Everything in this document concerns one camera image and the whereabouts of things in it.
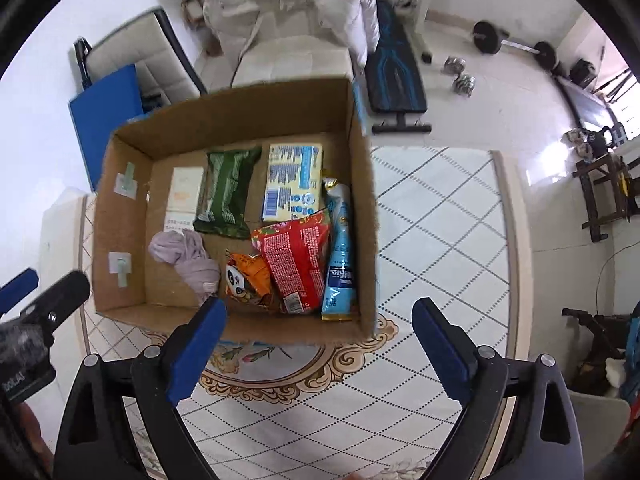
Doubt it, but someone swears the lilac cloth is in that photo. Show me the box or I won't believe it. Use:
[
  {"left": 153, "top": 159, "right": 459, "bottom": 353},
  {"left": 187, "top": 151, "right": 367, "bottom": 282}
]
[{"left": 148, "top": 228, "right": 221, "bottom": 306}]

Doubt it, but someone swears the white folding chair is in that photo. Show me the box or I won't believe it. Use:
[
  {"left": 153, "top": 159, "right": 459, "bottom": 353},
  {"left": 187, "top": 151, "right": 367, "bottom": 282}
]
[{"left": 73, "top": 7, "right": 206, "bottom": 111}]

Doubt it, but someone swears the red snack packet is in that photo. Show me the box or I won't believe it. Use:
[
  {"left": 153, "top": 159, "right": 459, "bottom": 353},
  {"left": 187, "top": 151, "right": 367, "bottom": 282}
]
[{"left": 251, "top": 209, "right": 334, "bottom": 315}]

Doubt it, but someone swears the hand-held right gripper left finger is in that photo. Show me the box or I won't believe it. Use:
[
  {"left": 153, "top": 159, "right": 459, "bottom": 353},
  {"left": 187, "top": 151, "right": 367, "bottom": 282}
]
[{"left": 53, "top": 296, "right": 229, "bottom": 480}]

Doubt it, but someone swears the green wet wipes packet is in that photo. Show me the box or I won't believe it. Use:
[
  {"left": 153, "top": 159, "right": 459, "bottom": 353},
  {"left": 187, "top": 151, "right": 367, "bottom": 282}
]
[{"left": 192, "top": 145, "right": 264, "bottom": 240}]

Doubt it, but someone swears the treadmill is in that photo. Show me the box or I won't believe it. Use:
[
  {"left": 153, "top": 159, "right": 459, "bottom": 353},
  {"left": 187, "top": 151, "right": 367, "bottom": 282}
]
[{"left": 552, "top": 59, "right": 631, "bottom": 131}]

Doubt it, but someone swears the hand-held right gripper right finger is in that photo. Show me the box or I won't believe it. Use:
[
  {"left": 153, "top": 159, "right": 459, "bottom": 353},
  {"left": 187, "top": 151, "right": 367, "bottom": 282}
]
[{"left": 410, "top": 296, "right": 586, "bottom": 480}]

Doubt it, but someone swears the blue bag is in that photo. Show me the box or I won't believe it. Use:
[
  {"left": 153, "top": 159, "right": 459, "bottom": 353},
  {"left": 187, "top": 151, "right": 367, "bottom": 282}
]
[{"left": 619, "top": 302, "right": 640, "bottom": 401}]

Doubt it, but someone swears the black stand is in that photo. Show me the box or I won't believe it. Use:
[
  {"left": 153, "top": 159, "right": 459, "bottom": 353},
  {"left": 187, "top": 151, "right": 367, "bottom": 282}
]
[{"left": 560, "top": 307, "right": 632, "bottom": 361}]

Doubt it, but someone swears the blue and white packet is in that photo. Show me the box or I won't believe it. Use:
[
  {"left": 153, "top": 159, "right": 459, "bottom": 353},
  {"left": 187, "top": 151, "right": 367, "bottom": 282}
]
[{"left": 261, "top": 142, "right": 325, "bottom": 222}]

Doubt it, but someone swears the short barbell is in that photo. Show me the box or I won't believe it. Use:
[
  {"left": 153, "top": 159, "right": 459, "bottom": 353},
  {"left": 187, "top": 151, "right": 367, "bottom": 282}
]
[{"left": 472, "top": 19, "right": 558, "bottom": 70}]

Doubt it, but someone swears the black kettlebell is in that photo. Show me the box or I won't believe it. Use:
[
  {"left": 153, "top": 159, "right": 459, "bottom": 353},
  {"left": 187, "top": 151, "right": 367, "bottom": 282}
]
[{"left": 589, "top": 127, "right": 619, "bottom": 159}]

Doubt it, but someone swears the cardboard box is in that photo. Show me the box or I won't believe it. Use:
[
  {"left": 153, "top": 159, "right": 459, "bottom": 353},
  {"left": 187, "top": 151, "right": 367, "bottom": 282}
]
[{"left": 92, "top": 77, "right": 380, "bottom": 347}]

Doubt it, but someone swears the white barbell rack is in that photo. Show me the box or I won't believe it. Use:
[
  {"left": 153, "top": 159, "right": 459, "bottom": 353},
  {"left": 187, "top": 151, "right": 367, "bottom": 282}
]
[{"left": 397, "top": 0, "right": 453, "bottom": 65}]

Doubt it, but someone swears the dark wooden chair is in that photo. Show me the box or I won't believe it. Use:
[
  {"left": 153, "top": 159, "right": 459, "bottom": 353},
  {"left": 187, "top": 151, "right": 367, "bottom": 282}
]
[{"left": 572, "top": 152, "right": 631, "bottom": 244}]

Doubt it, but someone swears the white cushioned chair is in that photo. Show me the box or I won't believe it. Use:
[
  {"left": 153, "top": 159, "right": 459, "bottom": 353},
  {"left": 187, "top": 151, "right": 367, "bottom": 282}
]
[{"left": 230, "top": 7, "right": 354, "bottom": 90}]

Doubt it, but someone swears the chrome dumbbell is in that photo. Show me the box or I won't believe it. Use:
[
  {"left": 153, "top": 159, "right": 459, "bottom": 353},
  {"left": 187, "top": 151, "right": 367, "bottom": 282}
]
[{"left": 443, "top": 55, "right": 477, "bottom": 97}]

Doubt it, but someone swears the blue mat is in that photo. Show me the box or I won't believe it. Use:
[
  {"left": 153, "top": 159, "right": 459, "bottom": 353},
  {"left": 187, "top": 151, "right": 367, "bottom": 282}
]
[{"left": 68, "top": 63, "right": 151, "bottom": 192}]

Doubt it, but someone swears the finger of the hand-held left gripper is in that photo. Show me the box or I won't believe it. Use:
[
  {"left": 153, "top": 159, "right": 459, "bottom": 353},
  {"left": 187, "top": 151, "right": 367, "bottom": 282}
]
[
  {"left": 17, "top": 269, "right": 92, "bottom": 347},
  {"left": 0, "top": 268, "right": 40, "bottom": 319}
]

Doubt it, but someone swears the orange snack packet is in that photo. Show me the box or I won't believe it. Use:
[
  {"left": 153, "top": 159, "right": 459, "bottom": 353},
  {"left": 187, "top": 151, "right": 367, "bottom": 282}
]
[{"left": 222, "top": 249, "right": 281, "bottom": 311}]

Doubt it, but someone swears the black bin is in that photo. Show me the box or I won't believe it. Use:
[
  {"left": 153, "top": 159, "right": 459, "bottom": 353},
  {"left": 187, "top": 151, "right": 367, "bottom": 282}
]
[{"left": 569, "top": 58, "right": 599, "bottom": 89}]

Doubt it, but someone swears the light blue tube packet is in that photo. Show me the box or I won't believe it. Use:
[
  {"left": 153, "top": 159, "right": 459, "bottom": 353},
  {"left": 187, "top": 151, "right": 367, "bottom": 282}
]
[{"left": 319, "top": 175, "right": 360, "bottom": 322}]

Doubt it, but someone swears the black weight bench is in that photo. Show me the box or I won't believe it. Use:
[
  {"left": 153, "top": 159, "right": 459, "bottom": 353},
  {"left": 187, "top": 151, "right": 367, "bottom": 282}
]
[{"left": 362, "top": 0, "right": 433, "bottom": 135}]

